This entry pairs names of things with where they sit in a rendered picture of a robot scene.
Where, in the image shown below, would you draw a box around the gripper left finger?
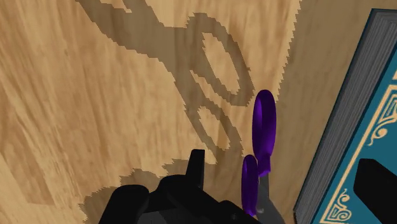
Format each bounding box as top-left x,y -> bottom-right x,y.
98,149 -> 224,224

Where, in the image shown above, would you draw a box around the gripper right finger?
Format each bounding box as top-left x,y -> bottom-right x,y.
353,158 -> 397,224

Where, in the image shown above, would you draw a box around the purple handled scissors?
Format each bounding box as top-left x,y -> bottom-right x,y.
241,89 -> 287,224

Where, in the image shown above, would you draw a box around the teal hardcover book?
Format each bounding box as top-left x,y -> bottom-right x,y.
293,8 -> 397,224

